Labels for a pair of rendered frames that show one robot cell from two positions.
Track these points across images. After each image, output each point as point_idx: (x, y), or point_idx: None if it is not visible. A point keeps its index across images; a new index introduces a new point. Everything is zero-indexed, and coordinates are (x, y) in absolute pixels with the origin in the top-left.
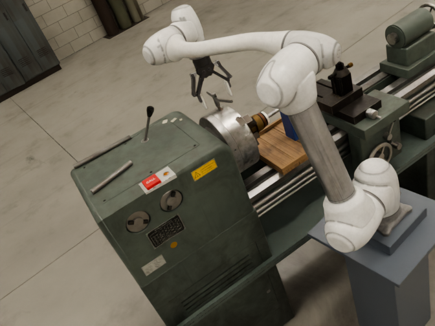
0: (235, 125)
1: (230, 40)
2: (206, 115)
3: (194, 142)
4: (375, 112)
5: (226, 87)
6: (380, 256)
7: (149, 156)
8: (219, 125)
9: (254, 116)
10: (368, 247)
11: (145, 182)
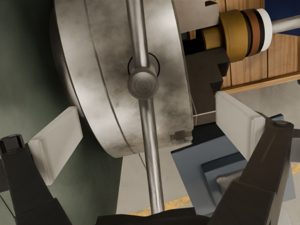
0: (159, 144)
1: None
2: (80, 48)
3: (11, 222)
4: None
5: (231, 107)
6: (209, 204)
7: None
8: (112, 140)
9: (239, 42)
10: (207, 193)
11: None
